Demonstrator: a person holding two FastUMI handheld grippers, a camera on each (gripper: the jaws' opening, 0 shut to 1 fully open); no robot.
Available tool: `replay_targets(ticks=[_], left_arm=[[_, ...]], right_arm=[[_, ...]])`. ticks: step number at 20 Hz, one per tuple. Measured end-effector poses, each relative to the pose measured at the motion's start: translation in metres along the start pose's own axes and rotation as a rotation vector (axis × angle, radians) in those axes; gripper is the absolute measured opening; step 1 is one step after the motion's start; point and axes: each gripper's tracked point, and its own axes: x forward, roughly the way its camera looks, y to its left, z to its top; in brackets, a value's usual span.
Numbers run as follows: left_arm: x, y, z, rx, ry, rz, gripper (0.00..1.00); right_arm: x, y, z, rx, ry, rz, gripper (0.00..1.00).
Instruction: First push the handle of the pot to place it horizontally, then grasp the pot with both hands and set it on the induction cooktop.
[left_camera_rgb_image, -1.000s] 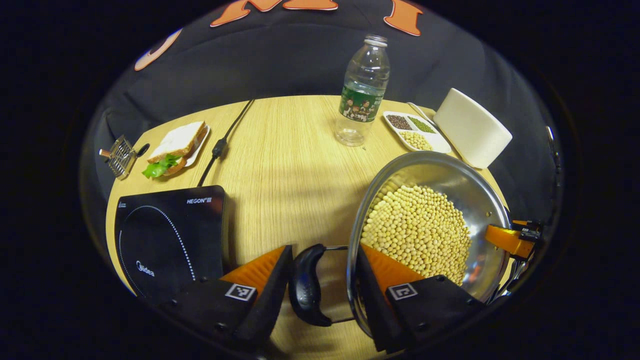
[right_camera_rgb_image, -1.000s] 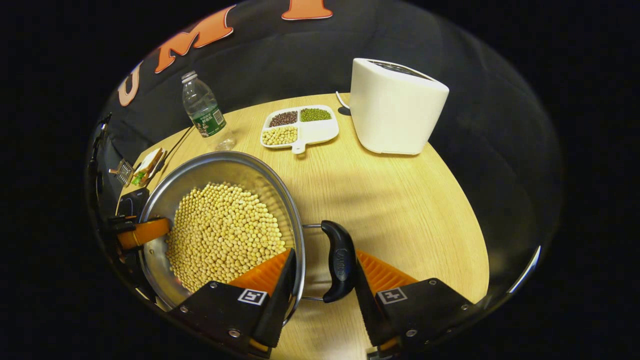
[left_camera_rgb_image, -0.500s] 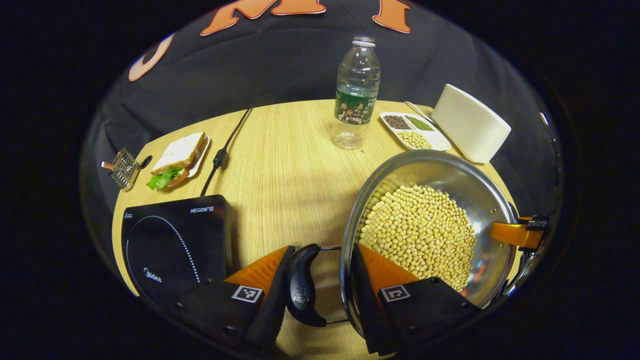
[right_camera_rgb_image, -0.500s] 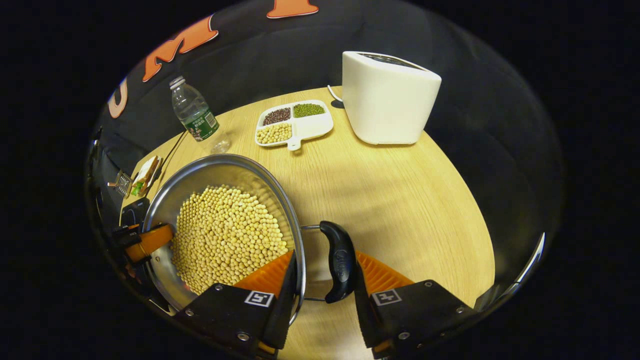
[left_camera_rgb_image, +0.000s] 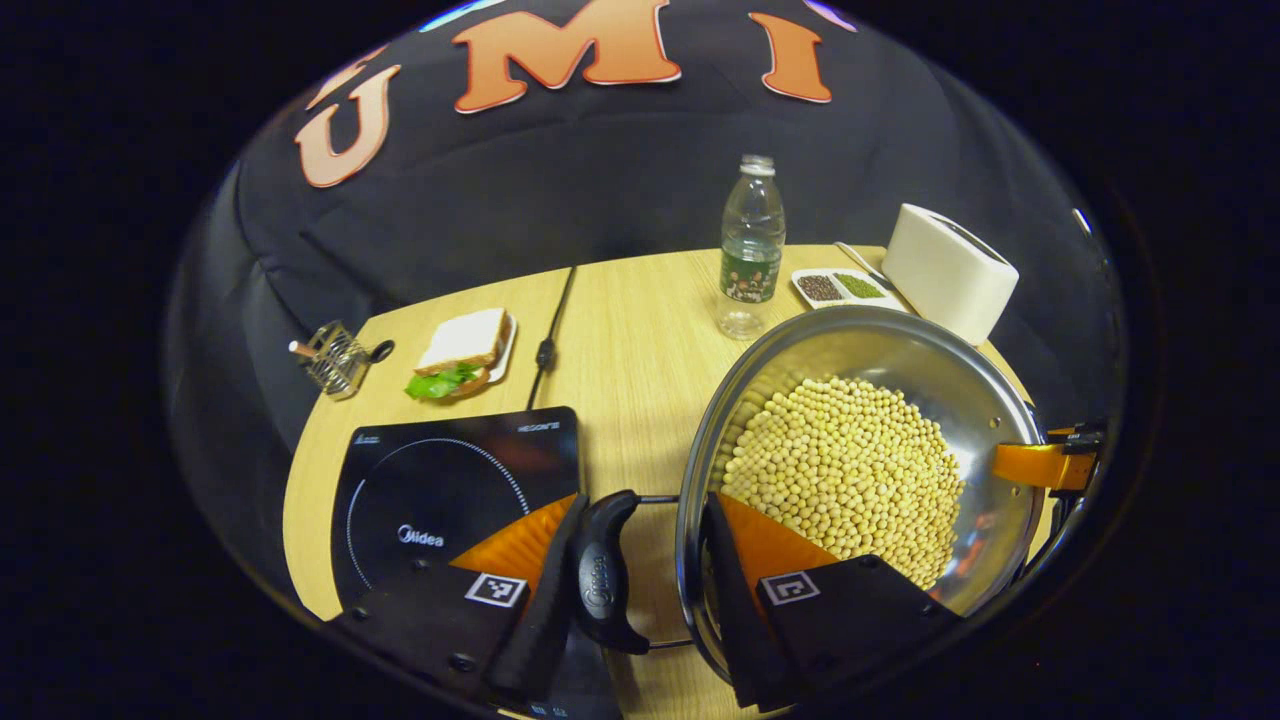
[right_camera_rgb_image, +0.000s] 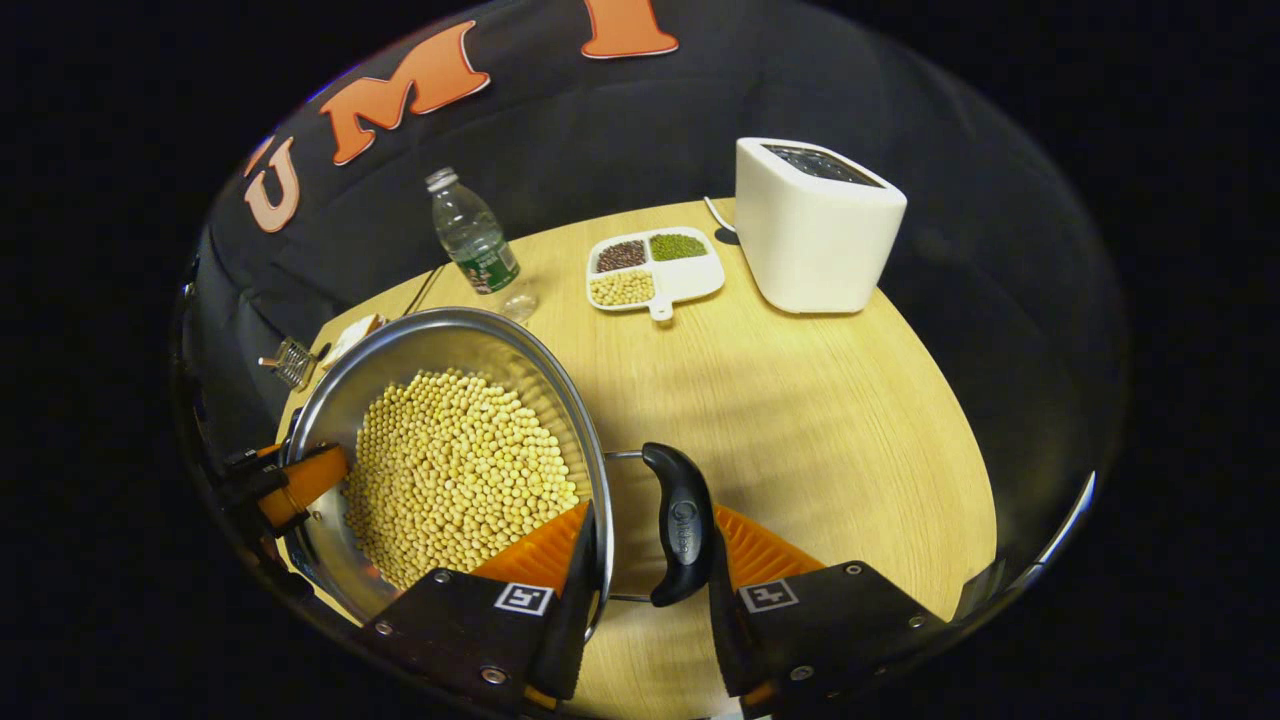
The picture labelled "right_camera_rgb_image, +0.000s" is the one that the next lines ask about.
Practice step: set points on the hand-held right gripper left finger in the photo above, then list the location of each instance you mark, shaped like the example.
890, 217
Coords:
575, 620

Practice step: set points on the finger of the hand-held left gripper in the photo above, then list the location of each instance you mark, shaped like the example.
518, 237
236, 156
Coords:
305, 478

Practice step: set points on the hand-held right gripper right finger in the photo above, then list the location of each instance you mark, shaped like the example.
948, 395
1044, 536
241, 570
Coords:
728, 640

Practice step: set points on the heap of soybeans in pot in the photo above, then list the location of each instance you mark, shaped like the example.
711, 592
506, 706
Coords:
450, 470

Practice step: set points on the sandwich on white plate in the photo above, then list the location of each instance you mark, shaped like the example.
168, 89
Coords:
352, 335

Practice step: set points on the clear water bottle green label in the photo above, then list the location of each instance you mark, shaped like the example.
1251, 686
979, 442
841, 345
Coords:
480, 250

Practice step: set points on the small soybeans portion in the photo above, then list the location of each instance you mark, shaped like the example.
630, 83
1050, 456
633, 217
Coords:
622, 288

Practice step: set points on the white divided plate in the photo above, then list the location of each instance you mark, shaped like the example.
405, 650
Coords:
690, 280

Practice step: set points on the dark red beans portion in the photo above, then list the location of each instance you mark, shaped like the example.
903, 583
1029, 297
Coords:
622, 256

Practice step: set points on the green mung beans portion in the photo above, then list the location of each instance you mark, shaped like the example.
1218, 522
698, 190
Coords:
678, 247

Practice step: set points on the white toaster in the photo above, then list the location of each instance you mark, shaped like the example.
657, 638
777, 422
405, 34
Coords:
810, 240

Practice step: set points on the black backdrop cloth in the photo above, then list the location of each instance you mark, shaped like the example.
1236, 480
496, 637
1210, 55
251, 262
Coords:
600, 130

